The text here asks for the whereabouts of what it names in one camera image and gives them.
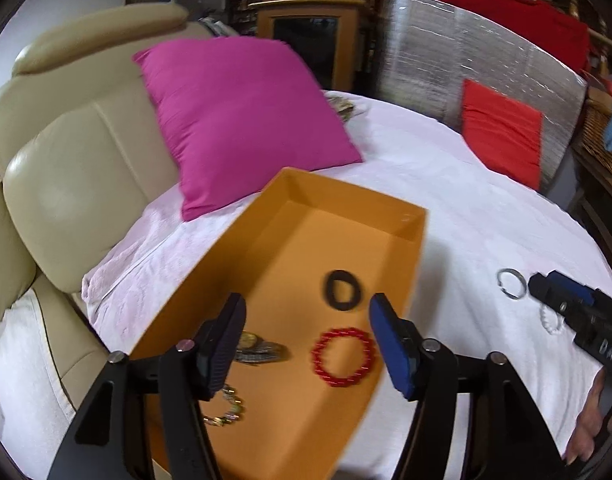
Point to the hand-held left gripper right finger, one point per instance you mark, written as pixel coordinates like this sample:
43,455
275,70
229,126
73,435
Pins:
393,352

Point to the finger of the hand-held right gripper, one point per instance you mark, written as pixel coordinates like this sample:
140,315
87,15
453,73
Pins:
573,291
543,287

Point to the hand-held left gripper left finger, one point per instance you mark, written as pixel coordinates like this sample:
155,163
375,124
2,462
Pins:
221,355

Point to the orange cardboard box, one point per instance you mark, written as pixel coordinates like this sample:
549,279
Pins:
311,240

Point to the person's right hand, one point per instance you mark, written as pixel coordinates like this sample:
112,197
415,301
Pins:
598,395

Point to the white textured towel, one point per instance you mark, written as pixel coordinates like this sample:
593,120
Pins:
486,220

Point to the wooden side table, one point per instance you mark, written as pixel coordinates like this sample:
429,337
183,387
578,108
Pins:
603,200

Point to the wicker basket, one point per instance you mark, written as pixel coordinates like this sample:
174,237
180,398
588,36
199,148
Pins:
598,145

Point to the red cushion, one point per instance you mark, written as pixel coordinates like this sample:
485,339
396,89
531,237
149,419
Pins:
506,135

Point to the white sofa cloth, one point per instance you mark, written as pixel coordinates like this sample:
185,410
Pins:
16,360

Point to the pink cushion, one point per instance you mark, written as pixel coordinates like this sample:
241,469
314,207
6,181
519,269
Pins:
236,120

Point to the patterned beige cloth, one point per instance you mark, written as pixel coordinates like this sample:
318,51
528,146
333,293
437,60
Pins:
343,107

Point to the beige leather sofa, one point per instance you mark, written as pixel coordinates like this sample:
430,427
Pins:
61,160

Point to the silver foil insulation panel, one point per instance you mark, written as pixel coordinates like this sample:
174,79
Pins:
421,60

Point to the red cloth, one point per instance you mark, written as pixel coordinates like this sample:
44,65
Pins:
526,20

